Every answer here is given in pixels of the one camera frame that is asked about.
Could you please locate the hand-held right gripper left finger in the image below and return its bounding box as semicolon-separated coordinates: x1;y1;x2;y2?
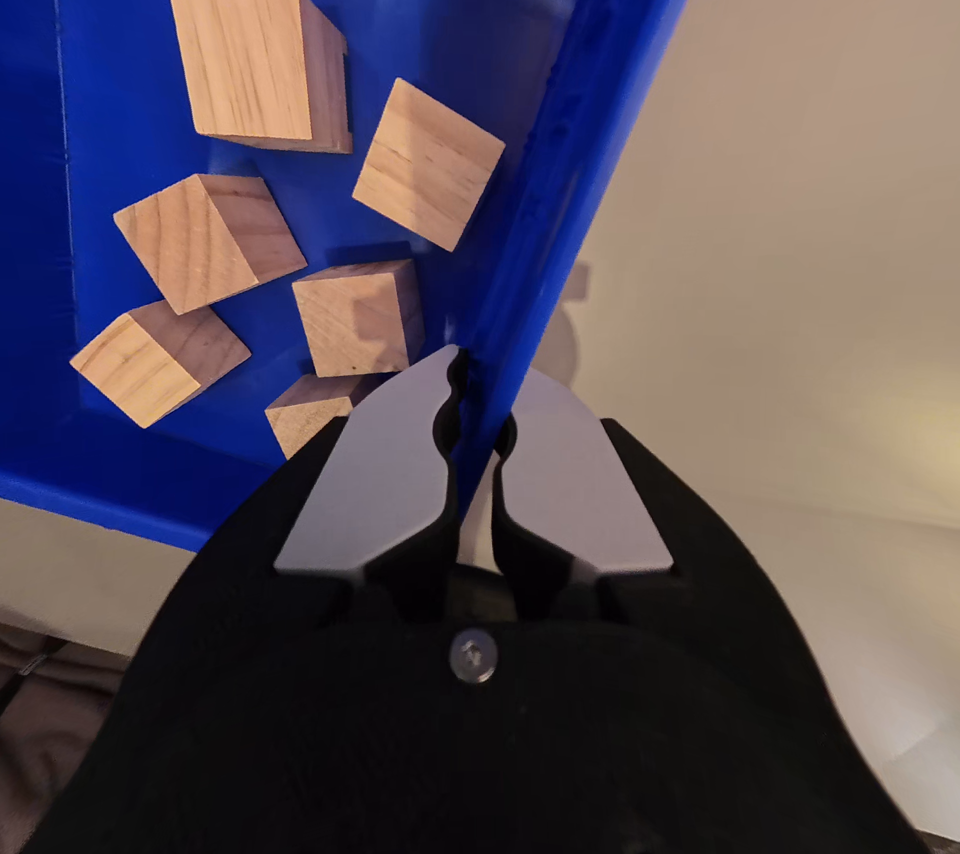
272;342;463;620

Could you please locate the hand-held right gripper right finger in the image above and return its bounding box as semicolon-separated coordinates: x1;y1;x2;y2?
491;368;674;620

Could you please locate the blue plastic bin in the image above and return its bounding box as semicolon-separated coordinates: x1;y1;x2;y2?
0;0;735;554

